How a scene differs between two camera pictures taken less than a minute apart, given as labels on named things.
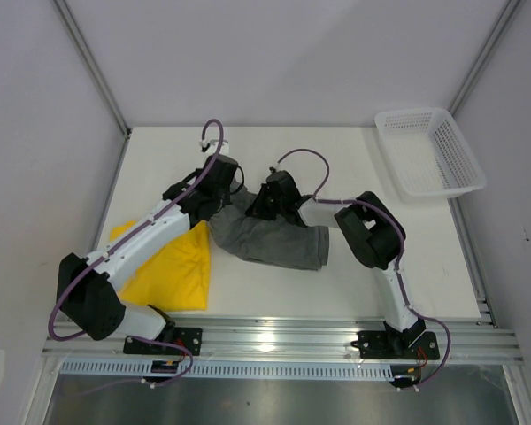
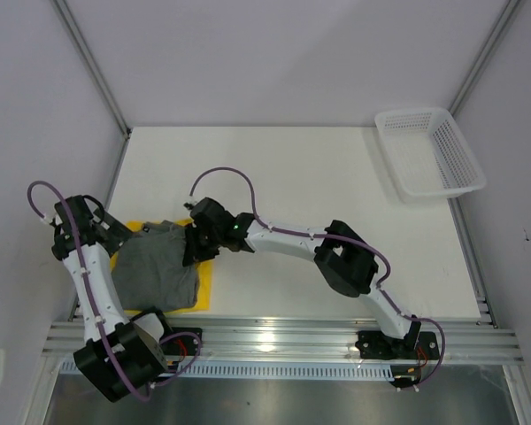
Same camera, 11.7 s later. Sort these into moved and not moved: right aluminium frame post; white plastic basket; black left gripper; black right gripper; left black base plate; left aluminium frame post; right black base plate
Moved: black right gripper; black left gripper
Not moved: right black base plate; left aluminium frame post; right aluminium frame post; left black base plate; white plastic basket
